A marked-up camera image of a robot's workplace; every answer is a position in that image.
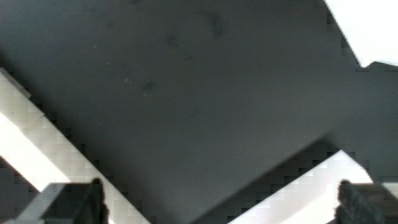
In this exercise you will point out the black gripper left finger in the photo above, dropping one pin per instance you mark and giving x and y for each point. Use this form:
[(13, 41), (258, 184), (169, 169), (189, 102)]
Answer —
[(68, 204)]

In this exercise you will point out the white L-shaped fence rail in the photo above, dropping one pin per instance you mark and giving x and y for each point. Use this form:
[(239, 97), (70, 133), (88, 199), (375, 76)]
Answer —
[(43, 155)]

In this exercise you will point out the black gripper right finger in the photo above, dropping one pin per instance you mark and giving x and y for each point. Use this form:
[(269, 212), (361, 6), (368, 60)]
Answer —
[(368, 204)]

